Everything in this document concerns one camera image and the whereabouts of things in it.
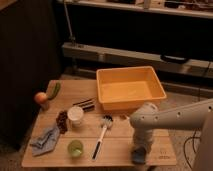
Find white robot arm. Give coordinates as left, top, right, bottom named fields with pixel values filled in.
left=129, top=98, right=213, bottom=171

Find blue-grey cloth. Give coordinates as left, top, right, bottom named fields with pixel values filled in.
left=30, top=125, right=60, bottom=156

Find orange plastic bin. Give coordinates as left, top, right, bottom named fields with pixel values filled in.
left=96, top=66, right=167, bottom=110

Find white dish brush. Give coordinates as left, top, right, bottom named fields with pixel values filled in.
left=92, top=115, right=113, bottom=160

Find small brown crumbs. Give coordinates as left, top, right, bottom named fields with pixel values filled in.
left=120, top=114, right=130, bottom=120

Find green plastic cup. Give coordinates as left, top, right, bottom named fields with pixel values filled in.
left=67, top=140, right=83, bottom=158

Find green cucumber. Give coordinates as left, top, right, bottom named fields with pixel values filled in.
left=48, top=82, right=61, bottom=100

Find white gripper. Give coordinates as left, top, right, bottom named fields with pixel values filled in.
left=133, top=129, right=154, bottom=151

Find blue sponge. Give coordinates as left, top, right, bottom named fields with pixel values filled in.
left=131, top=147, right=146, bottom=164

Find white paper cup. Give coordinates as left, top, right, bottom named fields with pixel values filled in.
left=67, top=106, right=84, bottom=127

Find brown grape bunch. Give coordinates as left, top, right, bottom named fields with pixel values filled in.
left=56, top=111, right=68, bottom=134

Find orange fruit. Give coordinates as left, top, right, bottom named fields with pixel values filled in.
left=34, top=92, right=48, bottom=104

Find metal shelf rack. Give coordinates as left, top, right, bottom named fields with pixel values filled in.
left=56, top=0, right=213, bottom=75

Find black cable on floor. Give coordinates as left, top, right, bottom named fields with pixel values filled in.
left=182, top=129, right=201, bottom=171

